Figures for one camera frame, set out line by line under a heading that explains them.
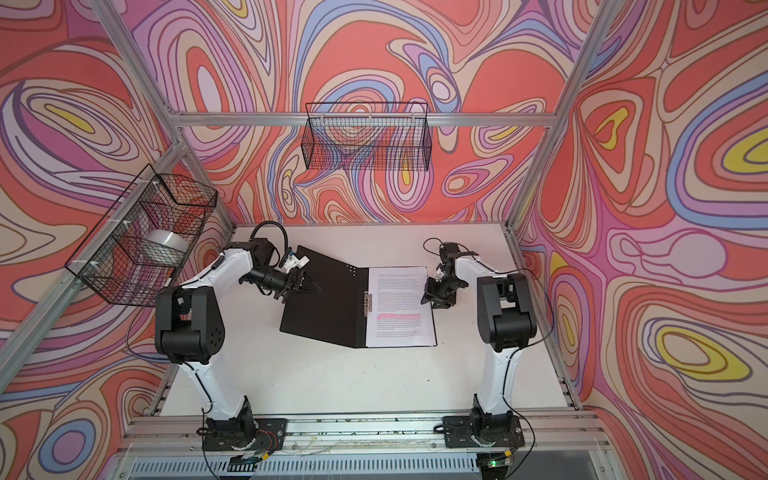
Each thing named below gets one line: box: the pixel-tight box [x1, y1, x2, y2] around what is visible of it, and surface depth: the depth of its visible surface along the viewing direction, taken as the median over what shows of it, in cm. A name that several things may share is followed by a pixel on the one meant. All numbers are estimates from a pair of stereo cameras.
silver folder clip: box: [363, 291, 373, 317], surface depth 99 cm
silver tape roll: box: [146, 229, 190, 252], surface depth 76 cm
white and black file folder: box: [279, 245, 437, 349], surface depth 97 cm
